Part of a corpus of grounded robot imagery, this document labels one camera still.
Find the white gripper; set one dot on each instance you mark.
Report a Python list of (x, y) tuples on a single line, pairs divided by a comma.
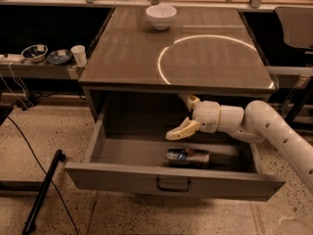
[(207, 116)]

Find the red bull can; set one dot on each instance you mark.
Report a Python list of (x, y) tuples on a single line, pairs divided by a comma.
[(187, 157)]

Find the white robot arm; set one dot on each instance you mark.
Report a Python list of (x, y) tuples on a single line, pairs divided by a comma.
[(258, 121)]

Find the open top drawer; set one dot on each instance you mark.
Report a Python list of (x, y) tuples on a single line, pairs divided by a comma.
[(127, 154)]

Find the white ceramic bowl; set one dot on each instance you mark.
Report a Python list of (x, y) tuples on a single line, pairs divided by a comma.
[(161, 16)]

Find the white paper cup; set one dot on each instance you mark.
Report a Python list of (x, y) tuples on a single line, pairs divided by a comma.
[(78, 52)]

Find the blue shallow dish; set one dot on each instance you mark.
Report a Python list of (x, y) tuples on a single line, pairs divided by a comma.
[(59, 57)]

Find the grey chair back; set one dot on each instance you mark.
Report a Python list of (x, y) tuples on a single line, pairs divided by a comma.
[(297, 24)]

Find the blue patterned bowl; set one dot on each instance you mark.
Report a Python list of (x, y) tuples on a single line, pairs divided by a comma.
[(35, 53)]

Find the grey side shelf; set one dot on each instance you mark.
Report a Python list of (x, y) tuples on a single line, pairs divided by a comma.
[(42, 70)]

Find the white power strip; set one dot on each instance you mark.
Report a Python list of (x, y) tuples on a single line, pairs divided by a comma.
[(15, 58)]

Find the black floor bar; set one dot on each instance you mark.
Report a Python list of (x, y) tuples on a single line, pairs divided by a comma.
[(29, 225)]

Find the black drawer handle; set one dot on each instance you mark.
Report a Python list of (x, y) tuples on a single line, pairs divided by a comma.
[(174, 186)]

